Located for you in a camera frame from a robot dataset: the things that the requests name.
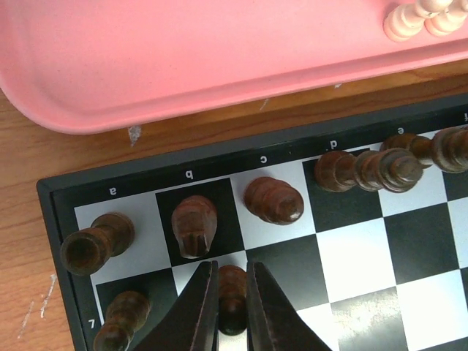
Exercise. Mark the dark wooden chess queen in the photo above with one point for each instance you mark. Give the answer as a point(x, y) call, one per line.
point(395, 170)

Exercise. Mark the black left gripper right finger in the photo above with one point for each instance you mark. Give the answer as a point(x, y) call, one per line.
point(272, 322)

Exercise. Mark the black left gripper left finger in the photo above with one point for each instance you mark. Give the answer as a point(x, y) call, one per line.
point(192, 322)

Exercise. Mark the dark wooden chess king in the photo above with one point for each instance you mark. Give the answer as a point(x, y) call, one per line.
point(447, 149)

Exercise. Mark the black white chess board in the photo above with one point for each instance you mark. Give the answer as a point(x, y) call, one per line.
point(364, 270)

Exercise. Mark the dark wooden chess pawn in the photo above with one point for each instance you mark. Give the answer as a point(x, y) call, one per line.
point(232, 300)
point(126, 314)

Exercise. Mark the dark wooden chess rook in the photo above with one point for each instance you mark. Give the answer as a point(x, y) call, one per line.
point(85, 251)

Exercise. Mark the pink plastic tray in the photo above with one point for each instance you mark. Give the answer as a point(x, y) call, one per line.
point(84, 67)

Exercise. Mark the white wooden chess piece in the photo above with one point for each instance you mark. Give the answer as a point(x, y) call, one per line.
point(407, 20)
point(448, 21)

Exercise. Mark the dark wooden chess knight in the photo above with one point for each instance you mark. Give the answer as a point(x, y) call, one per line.
point(194, 224)

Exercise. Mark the dark wooden chess bishop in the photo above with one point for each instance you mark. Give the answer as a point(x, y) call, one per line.
point(273, 201)

